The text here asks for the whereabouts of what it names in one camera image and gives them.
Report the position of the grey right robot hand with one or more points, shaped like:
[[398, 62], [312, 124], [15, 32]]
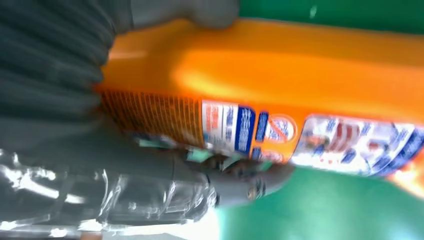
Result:
[[82, 172]]

